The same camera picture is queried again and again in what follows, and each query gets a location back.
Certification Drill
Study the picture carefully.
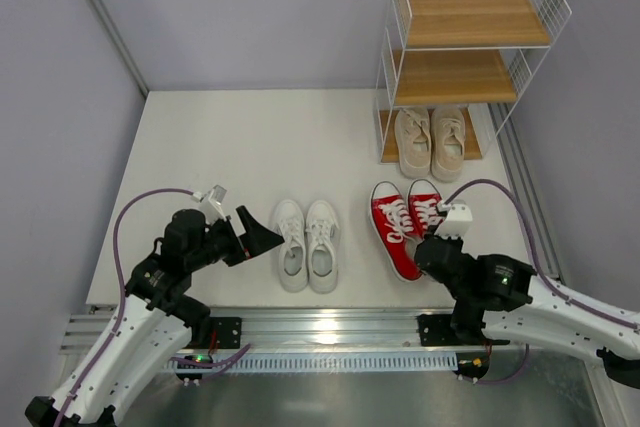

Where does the white sneaker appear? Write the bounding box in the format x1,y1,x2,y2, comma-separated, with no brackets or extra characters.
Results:
306,200,340,294
272,199,308,293

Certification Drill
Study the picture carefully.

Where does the red canvas sneaker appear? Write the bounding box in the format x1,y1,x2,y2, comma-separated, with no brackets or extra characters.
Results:
407,179,444,238
369,181,422,282

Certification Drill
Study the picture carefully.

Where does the beige sneaker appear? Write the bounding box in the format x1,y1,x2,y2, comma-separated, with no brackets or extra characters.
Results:
394,106,432,179
430,105,466,183

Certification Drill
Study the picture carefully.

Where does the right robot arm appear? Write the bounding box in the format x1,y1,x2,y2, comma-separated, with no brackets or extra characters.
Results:
414,236,639,388

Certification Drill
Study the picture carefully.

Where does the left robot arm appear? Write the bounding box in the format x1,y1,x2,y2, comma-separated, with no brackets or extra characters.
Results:
25,207,284,426

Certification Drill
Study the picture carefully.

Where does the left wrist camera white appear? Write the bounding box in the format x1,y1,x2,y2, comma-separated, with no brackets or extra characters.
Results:
191,185,227,224

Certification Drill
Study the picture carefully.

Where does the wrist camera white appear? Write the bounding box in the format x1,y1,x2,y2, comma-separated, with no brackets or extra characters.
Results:
435,201,473,240
191,185,227,224

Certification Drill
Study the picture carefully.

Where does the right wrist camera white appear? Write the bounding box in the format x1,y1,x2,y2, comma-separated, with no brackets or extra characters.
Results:
435,201,473,240

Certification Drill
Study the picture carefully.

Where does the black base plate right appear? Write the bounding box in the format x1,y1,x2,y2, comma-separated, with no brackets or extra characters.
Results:
416,313,510,347

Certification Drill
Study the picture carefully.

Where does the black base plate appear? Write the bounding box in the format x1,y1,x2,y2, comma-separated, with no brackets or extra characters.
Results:
416,313,510,347
188,316,243,351

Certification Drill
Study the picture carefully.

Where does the black base plate left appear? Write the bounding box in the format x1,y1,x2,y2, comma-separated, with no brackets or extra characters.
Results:
188,316,243,351

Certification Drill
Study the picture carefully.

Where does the aluminium rail front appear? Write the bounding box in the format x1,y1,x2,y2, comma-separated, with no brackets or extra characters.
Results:
59,308,452,355

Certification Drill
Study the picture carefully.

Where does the aluminium rail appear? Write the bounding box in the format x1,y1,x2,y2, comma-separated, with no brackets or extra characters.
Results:
59,308,452,355
489,104,563,280

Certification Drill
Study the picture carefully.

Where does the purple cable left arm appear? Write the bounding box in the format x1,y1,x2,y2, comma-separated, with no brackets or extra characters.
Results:
49,185,201,427

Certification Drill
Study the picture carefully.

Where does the aluminium rail right side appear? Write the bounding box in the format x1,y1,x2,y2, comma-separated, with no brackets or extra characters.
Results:
489,104,563,280

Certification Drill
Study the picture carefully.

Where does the white slotted cable duct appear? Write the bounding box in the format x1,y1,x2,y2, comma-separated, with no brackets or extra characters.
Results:
162,351,459,374

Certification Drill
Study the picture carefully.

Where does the white wire wooden shoe shelf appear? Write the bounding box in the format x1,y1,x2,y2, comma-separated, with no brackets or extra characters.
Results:
374,0,571,163

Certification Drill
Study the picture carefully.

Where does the aluminium corner post left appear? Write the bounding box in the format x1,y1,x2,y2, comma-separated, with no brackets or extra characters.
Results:
86,0,150,98

